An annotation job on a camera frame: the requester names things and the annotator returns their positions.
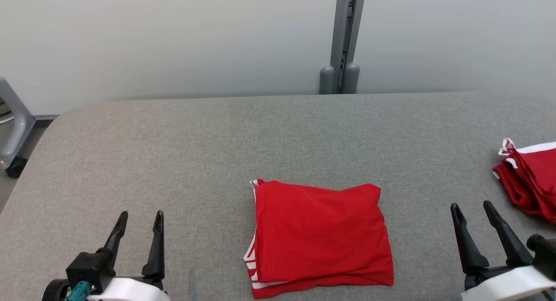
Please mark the black cylindrical left gripper motor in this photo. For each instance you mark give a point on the black cylindrical left gripper motor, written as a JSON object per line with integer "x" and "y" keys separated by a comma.
{"x": 54, "y": 292}

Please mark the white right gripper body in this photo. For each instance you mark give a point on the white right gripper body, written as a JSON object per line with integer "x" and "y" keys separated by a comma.
{"x": 504, "y": 286}

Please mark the red shorts with white trim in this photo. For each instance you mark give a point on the red shorts with white trim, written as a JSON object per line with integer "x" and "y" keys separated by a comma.
{"x": 534, "y": 179}

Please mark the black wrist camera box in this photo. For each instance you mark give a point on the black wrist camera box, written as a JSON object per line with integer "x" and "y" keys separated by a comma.
{"x": 545, "y": 255}
{"x": 89, "y": 268}

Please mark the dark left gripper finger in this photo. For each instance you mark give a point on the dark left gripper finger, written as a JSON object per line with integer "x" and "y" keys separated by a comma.
{"x": 158, "y": 253}
{"x": 117, "y": 238}

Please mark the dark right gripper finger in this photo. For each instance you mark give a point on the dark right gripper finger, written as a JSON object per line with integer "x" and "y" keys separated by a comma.
{"x": 512, "y": 246}
{"x": 468, "y": 251}

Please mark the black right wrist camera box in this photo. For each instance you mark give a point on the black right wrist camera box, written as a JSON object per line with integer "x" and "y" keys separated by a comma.
{"x": 545, "y": 255}

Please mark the red basketball jersey white sleeves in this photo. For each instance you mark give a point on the red basketball jersey white sleeves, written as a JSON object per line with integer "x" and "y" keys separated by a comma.
{"x": 321, "y": 231}

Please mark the grey metal post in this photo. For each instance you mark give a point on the grey metal post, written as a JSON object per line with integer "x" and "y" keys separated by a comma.
{"x": 343, "y": 31}

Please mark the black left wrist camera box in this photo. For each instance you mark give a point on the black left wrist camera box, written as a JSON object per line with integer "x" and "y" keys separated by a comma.
{"x": 89, "y": 268}

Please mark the grey metal frame with caster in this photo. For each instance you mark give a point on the grey metal frame with caster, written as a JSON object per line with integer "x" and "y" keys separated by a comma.
{"x": 19, "y": 131}

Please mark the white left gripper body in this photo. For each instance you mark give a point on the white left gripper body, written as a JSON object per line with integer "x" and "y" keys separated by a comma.
{"x": 130, "y": 290}

